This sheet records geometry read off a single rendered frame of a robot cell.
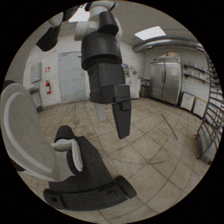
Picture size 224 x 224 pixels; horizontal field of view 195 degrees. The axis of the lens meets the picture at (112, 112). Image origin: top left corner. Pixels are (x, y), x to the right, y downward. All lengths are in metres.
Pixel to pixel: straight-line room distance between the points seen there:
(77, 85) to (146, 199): 3.08
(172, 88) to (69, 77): 3.87
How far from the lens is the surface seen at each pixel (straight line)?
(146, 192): 0.69
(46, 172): 0.15
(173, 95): 2.95
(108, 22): 0.15
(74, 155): 0.37
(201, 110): 3.28
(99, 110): 0.19
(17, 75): 0.19
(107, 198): 0.43
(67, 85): 2.78
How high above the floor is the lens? 0.63
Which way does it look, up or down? 25 degrees down
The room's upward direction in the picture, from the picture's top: straight up
